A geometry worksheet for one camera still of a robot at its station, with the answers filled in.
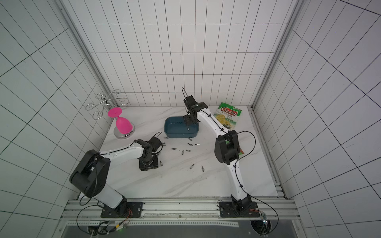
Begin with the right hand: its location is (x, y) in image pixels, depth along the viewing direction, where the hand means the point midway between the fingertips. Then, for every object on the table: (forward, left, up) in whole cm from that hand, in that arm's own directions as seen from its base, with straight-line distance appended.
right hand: (187, 120), depth 96 cm
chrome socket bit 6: (-27, +14, -10) cm, 31 cm away
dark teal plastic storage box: (+2, +9, -11) cm, 15 cm away
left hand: (-31, +20, -11) cm, 38 cm away
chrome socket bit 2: (-12, -3, -12) cm, 17 cm away
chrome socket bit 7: (-27, -5, -11) cm, 30 cm away
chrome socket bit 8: (-28, -12, -12) cm, 32 cm away
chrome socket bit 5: (-16, -2, -12) cm, 20 cm away
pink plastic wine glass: (-11, +37, +6) cm, 39 cm away
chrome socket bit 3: (-11, -8, -12) cm, 18 cm away
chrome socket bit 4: (-17, +2, -12) cm, 21 cm away
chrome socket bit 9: (-8, +15, -11) cm, 20 cm away
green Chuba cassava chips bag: (+16, -30, -11) cm, 36 cm away
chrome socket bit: (-16, +8, -11) cm, 21 cm away
